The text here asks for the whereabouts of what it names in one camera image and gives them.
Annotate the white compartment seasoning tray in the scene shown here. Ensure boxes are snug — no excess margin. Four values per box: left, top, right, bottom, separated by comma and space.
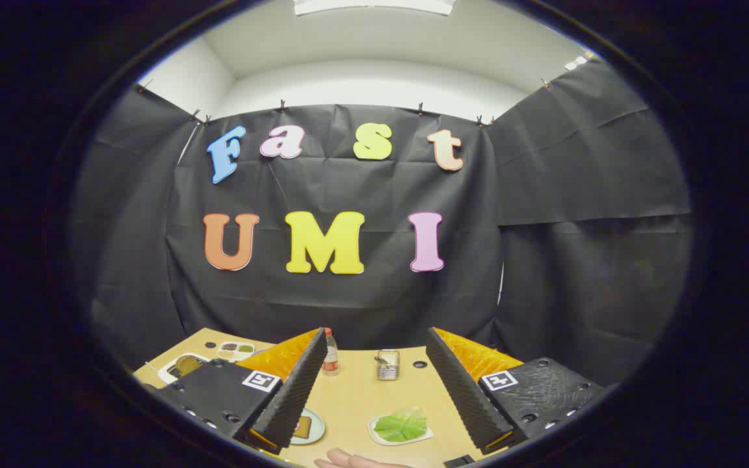
217, 341, 256, 361

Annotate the white toaster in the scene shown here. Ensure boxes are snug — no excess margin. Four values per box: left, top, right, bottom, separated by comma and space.
157, 353, 211, 385

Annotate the clear plastic bottle red cap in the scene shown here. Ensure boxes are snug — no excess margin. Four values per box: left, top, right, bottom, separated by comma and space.
322, 327, 339, 376

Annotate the black backdrop cloth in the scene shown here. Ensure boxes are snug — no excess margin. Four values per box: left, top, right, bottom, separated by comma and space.
72, 58, 694, 391

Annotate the white square plate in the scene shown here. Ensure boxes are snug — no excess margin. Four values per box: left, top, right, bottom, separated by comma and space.
367, 409, 434, 447

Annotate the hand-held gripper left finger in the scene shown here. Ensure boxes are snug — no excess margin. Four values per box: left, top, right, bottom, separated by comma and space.
153, 327, 328, 456

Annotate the long ceiling light panel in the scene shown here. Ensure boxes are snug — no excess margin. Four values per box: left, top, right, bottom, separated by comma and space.
293, 0, 456, 17

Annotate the green lettuce leaf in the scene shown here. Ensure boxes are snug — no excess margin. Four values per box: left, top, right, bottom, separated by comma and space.
374, 408, 428, 443

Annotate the light green round plate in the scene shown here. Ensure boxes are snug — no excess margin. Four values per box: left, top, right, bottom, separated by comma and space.
290, 408, 326, 446

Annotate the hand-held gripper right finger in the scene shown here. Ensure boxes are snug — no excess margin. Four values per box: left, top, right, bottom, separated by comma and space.
425, 327, 606, 456

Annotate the metal wire holder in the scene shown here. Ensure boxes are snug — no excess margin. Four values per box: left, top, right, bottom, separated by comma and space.
375, 350, 401, 381

